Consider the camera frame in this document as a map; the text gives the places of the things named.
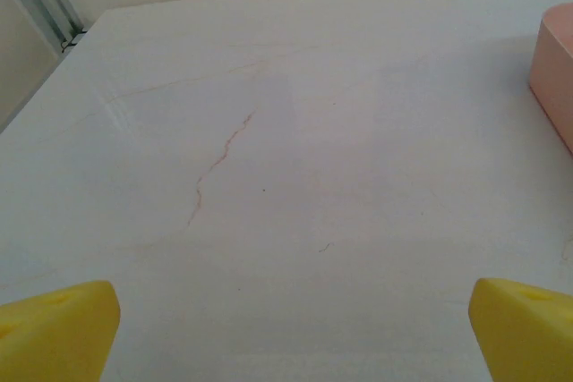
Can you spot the pink plastic tray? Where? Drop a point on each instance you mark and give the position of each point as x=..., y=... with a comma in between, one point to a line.
x=555, y=78

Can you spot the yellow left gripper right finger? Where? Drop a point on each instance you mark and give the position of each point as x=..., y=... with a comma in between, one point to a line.
x=528, y=337

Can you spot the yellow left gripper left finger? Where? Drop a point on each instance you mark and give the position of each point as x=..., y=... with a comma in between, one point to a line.
x=58, y=333

